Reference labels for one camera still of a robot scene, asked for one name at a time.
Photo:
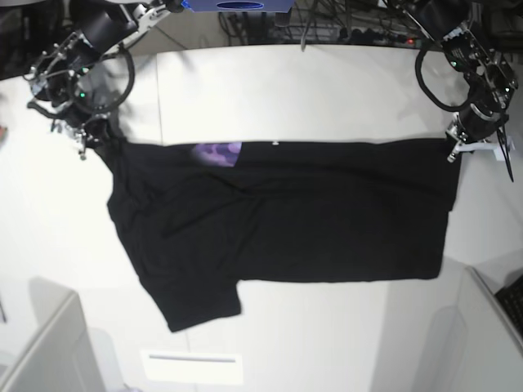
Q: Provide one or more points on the black T-shirt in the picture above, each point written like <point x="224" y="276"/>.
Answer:
<point x="195" y="220"/>

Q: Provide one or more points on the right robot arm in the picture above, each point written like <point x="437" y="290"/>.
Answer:
<point x="55" y="76"/>

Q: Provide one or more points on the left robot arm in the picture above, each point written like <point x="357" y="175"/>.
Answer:
<point x="450" y="26"/>

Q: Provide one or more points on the black power strip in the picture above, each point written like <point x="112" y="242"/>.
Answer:
<point x="373" y="38"/>

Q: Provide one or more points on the white right partition panel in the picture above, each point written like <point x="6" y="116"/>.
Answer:
<point x="471" y="345"/>

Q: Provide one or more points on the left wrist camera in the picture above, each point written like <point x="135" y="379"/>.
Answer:
<point x="502" y="152"/>

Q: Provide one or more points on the black keyboard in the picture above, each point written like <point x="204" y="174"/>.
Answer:
<point x="511" y="300"/>

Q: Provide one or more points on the white left partition panel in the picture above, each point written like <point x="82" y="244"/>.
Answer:
<point x="59" y="355"/>

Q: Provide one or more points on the white table cable slot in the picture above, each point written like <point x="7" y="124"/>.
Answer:
<point x="193" y="368"/>

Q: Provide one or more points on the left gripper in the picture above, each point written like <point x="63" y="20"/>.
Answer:
<point x="470" y="125"/>

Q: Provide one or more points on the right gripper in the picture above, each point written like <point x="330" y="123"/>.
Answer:
<point x="89" y="131"/>

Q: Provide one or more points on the blue box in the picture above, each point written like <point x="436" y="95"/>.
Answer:
<point x="238" y="5"/>

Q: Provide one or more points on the white partition panel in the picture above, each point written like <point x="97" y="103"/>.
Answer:
<point x="471" y="345"/>
<point x="59" y="355"/>

